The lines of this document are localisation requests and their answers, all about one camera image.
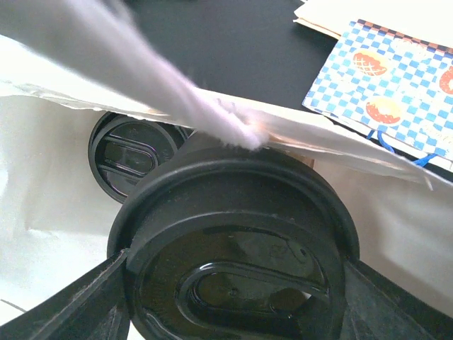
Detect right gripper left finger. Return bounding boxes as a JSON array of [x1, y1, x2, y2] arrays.
[[1, 250, 130, 339]]

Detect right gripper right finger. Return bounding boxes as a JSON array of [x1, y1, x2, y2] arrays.
[[341, 261, 452, 340]]

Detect orange paper bag white handles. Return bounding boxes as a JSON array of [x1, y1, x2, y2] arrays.
[[0, 0, 453, 340]]

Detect paper coffee cup black sleeve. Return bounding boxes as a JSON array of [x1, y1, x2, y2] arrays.
[[88, 111, 193, 203]]

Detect blue checkered paper bag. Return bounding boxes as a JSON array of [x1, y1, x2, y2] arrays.
[[302, 20, 452, 171]]

